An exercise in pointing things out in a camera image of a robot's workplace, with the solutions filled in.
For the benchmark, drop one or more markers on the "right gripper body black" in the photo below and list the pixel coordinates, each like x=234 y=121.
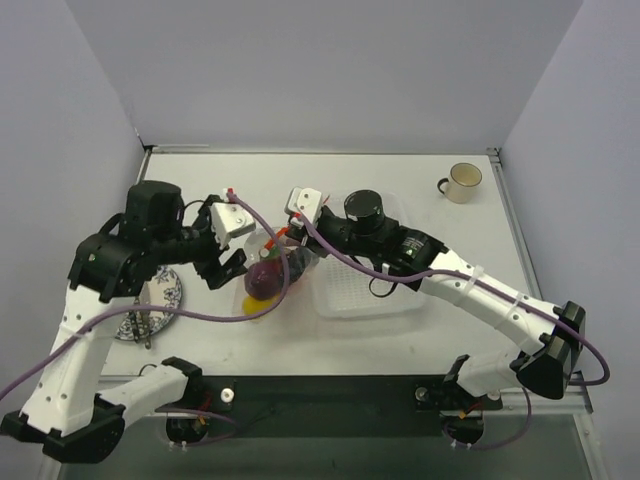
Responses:
x=306 y=234

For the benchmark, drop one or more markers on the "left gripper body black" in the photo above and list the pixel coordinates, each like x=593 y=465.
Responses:
x=206 y=248

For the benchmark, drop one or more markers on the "fake purple onion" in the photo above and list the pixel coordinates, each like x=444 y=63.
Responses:
x=264 y=279

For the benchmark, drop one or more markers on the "clear zip top bag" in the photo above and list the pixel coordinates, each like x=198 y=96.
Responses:
x=259 y=246

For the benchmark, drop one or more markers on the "fake purple eggplant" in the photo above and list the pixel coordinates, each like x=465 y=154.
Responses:
x=299 y=261

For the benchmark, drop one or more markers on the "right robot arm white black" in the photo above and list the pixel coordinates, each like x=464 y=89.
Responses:
x=547 y=338

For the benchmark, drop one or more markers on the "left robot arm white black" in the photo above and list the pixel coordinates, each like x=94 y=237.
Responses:
x=67 y=414

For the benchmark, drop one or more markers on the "white plastic basket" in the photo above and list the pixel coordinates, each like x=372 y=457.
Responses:
x=341 y=292

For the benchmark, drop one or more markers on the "blue floral plate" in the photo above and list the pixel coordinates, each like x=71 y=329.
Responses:
x=165 y=290

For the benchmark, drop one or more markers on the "cream enamel mug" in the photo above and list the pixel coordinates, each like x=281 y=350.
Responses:
x=461 y=184

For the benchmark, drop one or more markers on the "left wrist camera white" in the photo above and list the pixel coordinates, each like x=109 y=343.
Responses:
x=229 y=220

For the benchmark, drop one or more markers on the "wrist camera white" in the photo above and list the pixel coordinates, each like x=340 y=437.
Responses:
x=305 y=202
x=229 y=220

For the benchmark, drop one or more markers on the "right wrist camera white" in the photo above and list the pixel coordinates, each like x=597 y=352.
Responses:
x=305 y=202

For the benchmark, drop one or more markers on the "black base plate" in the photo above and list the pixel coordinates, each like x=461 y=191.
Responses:
x=328 y=407

